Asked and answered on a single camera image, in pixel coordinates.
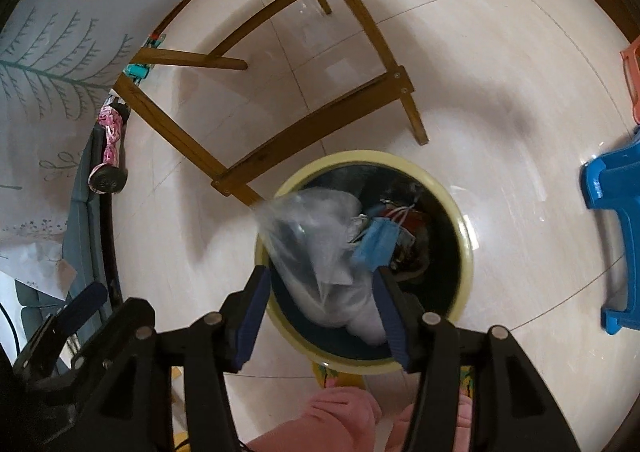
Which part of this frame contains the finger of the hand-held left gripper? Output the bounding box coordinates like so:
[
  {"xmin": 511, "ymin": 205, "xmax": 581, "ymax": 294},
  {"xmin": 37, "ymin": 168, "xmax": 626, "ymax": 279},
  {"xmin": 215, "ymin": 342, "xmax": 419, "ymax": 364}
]
[
  {"xmin": 75, "ymin": 297, "xmax": 157, "ymax": 368},
  {"xmin": 27, "ymin": 282, "xmax": 108, "ymax": 348}
]

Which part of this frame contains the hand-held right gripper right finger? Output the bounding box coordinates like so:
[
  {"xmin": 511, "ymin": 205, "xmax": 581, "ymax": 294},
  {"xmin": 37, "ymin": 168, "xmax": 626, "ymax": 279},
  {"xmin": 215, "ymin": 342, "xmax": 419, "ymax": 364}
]
[{"xmin": 371, "ymin": 267, "xmax": 581, "ymax": 452}]

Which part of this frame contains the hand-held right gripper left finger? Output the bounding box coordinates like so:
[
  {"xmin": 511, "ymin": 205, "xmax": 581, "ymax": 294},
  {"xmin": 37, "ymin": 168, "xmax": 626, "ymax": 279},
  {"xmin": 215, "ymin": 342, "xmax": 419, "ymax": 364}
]
[{"xmin": 75, "ymin": 264, "xmax": 273, "ymax": 452}]

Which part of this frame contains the blue face mask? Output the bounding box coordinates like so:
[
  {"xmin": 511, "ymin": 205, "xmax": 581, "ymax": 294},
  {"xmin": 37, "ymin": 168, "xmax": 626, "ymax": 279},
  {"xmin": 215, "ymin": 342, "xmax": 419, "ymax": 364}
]
[{"xmin": 350, "ymin": 218, "xmax": 406, "ymax": 273}]

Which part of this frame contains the yellow rimmed trash bin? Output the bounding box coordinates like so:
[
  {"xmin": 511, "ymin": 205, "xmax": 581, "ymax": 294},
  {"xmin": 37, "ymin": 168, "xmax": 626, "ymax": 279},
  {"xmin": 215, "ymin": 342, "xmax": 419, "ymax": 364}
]
[{"xmin": 254, "ymin": 150, "xmax": 475, "ymax": 375}]

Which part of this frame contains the clear plastic bag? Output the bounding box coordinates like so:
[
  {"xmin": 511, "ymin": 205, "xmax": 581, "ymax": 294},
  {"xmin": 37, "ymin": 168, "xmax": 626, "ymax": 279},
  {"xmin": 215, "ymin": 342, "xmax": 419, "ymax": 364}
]
[{"xmin": 252, "ymin": 187, "xmax": 396, "ymax": 348}]

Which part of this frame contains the dark sofa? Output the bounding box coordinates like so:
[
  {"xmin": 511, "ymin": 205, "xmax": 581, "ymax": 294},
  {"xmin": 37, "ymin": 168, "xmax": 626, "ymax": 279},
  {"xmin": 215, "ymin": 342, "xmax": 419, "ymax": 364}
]
[{"xmin": 15, "ymin": 132, "xmax": 123, "ymax": 373}]

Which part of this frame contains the yellow slipper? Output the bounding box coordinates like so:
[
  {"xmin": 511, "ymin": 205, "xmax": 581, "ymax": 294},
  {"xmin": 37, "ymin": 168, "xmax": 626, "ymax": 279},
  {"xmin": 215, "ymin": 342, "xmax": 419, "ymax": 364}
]
[
  {"xmin": 457, "ymin": 366, "xmax": 476, "ymax": 398},
  {"xmin": 312, "ymin": 361, "xmax": 351, "ymax": 388}
]

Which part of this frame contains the pink patterned hoverboard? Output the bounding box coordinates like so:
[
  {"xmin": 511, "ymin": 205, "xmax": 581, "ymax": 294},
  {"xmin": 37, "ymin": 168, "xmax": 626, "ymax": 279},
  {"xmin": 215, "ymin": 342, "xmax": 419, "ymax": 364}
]
[{"xmin": 89, "ymin": 99, "xmax": 132, "ymax": 193}]

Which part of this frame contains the blue plastic stool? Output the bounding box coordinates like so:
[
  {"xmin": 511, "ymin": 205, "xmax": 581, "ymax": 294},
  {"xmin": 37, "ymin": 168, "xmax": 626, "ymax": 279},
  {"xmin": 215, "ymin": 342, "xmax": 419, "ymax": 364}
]
[{"xmin": 580, "ymin": 127, "xmax": 640, "ymax": 335}]

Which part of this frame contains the pink plastic stool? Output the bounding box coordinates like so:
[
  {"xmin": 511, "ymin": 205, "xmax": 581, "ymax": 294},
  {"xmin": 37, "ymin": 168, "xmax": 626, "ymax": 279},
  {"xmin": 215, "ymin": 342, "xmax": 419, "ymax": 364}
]
[{"xmin": 620, "ymin": 36, "xmax": 640, "ymax": 123}]

